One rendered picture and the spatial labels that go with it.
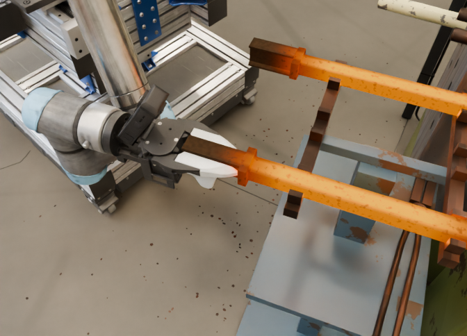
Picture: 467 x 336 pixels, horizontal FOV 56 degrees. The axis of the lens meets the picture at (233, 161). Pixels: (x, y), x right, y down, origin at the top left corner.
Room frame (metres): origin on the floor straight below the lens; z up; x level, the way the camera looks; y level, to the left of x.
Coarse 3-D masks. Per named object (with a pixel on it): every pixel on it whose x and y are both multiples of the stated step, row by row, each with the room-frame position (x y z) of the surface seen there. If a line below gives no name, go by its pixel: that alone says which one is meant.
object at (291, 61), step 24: (264, 48) 0.61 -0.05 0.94; (288, 48) 0.61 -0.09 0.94; (288, 72) 0.60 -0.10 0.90; (312, 72) 0.58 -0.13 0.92; (336, 72) 0.56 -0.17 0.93; (360, 72) 0.56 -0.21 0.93; (384, 96) 0.53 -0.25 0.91; (408, 96) 0.52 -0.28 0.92; (432, 96) 0.51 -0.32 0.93; (456, 96) 0.51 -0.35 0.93
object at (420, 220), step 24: (192, 144) 0.41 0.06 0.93; (216, 144) 0.41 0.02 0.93; (240, 168) 0.36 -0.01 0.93; (264, 168) 0.37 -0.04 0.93; (288, 168) 0.37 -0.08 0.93; (312, 192) 0.33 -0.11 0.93; (336, 192) 0.33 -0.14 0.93; (360, 192) 0.33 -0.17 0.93; (384, 216) 0.29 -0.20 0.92; (408, 216) 0.29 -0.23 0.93; (432, 216) 0.29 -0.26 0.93
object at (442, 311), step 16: (464, 256) 0.48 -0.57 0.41; (448, 272) 0.48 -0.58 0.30; (464, 272) 0.42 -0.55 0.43; (432, 288) 0.48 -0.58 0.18; (448, 288) 0.42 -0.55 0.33; (464, 288) 0.38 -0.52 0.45; (432, 304) 0.42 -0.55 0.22; (448, 304) 0.37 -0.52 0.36; (464, 304) 0.33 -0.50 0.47; (432, 320) 0.37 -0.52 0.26; (448, 320) 0.33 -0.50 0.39; (464, 320) 0.29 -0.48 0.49
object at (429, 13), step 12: (384, 0) 1.23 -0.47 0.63; (396, 0) 1.22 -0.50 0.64; (408, 0) 1.22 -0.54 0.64; (396, 12) 1.21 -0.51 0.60; (408, 12) 1.19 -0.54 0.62; (420, 12) 1.17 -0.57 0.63; (432, 12) 1.16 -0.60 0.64; (444, 12) 1.15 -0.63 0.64; (456, 12) 1.15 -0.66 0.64; (444, 24) 1.14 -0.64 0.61; (456, 24) 1.12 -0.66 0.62
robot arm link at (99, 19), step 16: (80, 0) 0.63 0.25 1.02; (96, 0) 0.64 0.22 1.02; (112, 0) 0.66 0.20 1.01; (80, 16) 0.63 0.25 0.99; (96, 16) 0.62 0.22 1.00; (112, 16) 0.63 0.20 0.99; (96, 32) 0.61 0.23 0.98; (112, 32) 0.62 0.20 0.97; (128, 32) 0.64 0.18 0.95; (96, 48) 0.60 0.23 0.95; (112, 48) 0.60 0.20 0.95; (128, 48) 0.61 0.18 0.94; (96, 64) 0.60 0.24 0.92; (112, 64) 0.59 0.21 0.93; (128, 64) 0.59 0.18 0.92; (112, 80) 0.57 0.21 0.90; (128, 80) 0.58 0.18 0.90; (144, 80) 0.59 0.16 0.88; (112, 96) 0.57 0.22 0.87; (128, 96) 0.56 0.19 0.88; (128, 112) 0.55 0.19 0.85
